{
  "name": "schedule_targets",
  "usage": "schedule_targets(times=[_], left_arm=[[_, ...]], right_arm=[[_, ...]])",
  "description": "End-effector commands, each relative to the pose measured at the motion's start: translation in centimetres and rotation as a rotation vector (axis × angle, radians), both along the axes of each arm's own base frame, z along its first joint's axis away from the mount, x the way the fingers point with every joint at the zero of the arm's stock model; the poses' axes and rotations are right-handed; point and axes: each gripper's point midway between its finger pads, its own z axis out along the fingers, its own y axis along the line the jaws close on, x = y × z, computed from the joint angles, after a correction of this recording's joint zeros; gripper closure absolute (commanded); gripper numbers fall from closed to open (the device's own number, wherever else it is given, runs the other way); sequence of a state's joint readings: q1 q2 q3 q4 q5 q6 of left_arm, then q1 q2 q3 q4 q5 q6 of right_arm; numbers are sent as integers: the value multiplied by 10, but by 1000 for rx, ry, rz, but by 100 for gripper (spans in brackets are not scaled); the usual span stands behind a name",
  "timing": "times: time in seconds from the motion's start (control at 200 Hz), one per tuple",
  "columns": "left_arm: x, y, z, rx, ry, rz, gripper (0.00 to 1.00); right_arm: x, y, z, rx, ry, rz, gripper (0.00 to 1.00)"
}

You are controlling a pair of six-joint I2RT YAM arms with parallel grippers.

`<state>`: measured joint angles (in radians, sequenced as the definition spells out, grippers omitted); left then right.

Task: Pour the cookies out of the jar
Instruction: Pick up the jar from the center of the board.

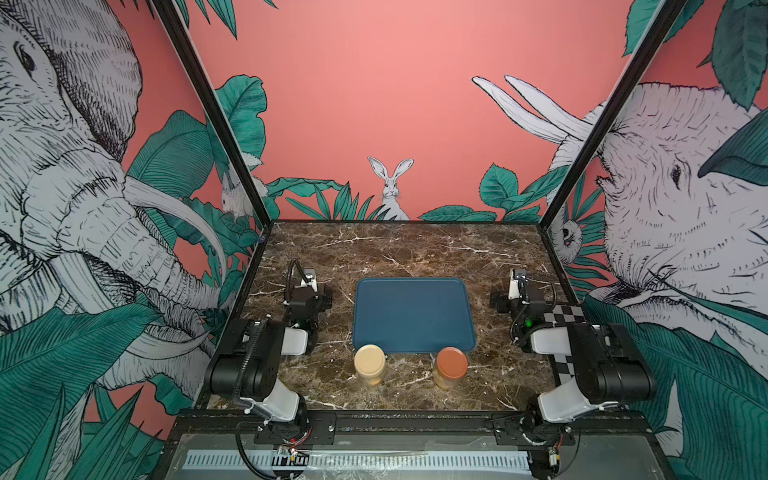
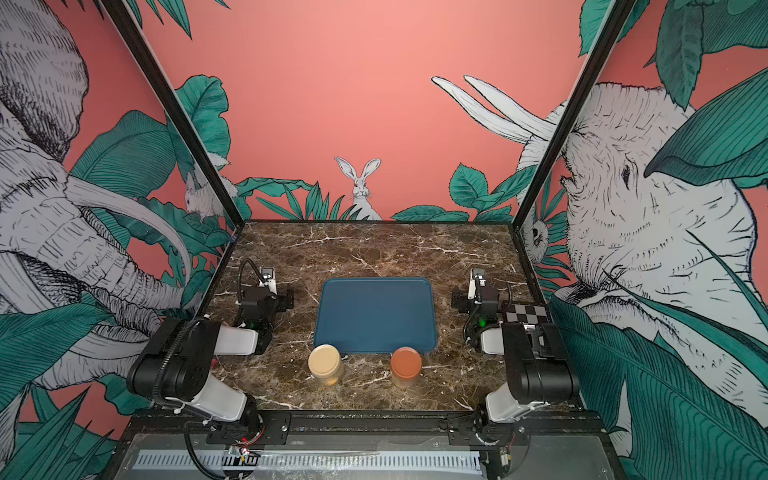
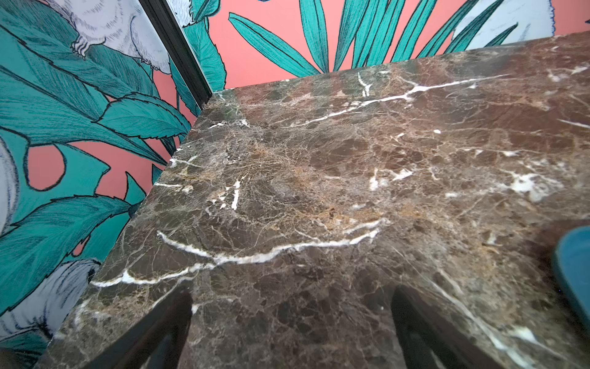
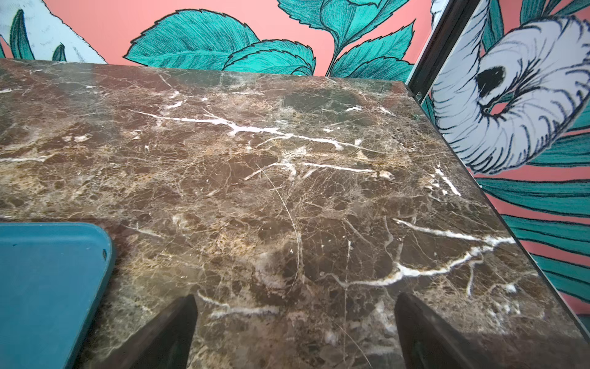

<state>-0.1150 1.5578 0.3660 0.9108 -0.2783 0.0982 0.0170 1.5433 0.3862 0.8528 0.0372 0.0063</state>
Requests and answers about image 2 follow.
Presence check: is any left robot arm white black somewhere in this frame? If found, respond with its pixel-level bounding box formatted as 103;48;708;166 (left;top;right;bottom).
126;259;294;432

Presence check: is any black front mounting rail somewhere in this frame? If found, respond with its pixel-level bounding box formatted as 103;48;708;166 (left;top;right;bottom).
119;408;610;450

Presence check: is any teal rectangular tray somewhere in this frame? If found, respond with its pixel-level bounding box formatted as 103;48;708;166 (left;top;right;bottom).
314;277;438;354

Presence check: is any jar with beige lid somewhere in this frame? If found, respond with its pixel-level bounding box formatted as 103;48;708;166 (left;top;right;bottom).
308;344;343;386

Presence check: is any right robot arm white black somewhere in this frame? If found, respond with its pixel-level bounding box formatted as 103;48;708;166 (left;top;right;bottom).
451;268;580;424

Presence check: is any orange-brown jar lid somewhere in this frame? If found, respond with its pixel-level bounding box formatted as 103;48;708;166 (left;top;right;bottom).
390;347;424;380

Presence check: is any black white checkerboard plate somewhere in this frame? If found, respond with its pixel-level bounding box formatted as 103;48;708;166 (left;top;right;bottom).
504;303;549;325

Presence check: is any white slotted cable duct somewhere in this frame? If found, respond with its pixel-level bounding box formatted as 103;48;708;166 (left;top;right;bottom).
130;449;484;475

